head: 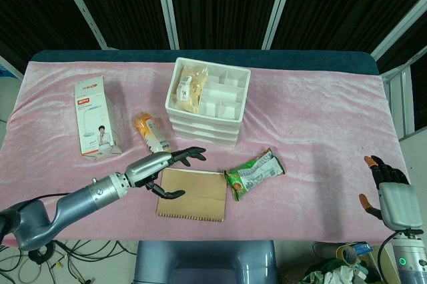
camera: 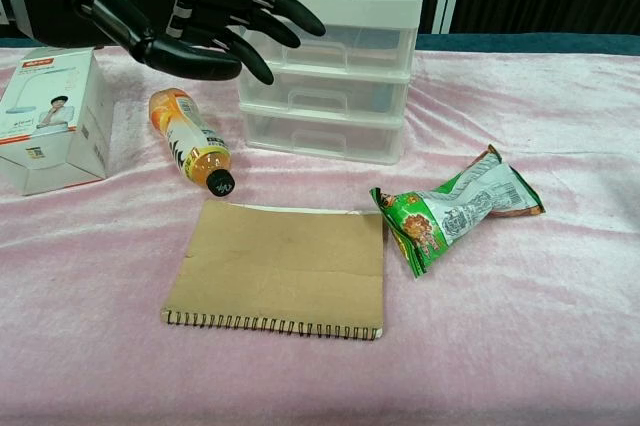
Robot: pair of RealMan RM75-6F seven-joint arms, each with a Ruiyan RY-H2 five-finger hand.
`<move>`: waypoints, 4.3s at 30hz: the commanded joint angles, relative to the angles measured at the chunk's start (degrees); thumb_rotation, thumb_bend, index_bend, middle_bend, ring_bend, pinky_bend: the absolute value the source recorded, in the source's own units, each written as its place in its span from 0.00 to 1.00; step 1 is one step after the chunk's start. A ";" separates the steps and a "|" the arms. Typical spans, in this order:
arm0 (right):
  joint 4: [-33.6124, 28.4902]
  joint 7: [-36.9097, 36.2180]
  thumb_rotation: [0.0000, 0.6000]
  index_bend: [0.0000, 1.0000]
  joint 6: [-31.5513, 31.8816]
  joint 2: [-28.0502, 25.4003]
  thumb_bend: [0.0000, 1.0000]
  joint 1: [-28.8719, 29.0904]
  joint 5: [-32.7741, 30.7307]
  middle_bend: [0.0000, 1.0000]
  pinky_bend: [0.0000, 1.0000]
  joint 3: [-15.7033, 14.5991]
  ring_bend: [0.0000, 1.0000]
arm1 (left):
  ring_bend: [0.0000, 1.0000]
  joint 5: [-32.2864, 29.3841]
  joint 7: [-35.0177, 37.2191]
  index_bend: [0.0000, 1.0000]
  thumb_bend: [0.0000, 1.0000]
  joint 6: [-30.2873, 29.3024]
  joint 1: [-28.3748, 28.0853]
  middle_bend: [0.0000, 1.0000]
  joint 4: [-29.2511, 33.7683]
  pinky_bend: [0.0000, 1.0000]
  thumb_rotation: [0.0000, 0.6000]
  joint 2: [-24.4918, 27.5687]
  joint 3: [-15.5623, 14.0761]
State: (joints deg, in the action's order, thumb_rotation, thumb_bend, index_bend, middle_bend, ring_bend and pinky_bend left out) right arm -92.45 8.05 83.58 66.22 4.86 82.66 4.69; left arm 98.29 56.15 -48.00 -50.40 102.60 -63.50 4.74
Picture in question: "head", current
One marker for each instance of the orange drink bottle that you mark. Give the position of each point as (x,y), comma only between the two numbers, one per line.
(150,130)

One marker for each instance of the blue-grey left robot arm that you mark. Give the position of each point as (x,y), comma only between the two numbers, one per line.
(83,197)

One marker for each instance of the white desk lamp box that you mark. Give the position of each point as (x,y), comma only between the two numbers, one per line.
(93,114)

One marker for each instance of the blue-grey plastic stool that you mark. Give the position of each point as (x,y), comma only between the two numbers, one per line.
(200,264)

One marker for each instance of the black curtain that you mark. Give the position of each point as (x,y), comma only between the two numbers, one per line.
(220,0)

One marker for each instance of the green plastic bag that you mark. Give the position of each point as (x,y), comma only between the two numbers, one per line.
(322,265)

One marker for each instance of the yellow snack bag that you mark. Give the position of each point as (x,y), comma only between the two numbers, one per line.
(195,92)

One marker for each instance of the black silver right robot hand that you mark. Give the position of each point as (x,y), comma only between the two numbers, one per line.
(398,204)

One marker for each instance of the dark teal table pad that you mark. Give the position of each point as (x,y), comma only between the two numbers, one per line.
(267,55)

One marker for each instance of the pink velvet cloth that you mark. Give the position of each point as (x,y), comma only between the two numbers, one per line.
(300,114)

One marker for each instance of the brown tape roll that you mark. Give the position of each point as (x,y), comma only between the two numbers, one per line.
(347,253)

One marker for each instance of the white plastic drawer organizer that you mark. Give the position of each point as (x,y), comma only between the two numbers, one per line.
(200,114)

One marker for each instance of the clear plastic drawer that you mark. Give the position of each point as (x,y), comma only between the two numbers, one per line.
(205,131)
(207,140)
(203,123)

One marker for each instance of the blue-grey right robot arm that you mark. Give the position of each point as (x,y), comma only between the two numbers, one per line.
(412,264)

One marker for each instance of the white frame pole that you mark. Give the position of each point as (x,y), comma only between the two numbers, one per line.
(277,7)
(398,17)
(167,7)
(81,7)

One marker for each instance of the crumpled white paper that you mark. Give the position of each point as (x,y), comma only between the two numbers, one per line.
(335,277)

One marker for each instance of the green snack packet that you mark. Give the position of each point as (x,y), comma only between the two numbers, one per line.
(248,179)

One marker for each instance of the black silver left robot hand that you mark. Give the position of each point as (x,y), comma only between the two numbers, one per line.
(150,167)

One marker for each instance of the white metal rack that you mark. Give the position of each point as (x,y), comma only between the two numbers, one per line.
(398,97)

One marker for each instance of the brown spiral notebook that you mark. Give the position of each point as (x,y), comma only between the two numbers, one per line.
(197,199)

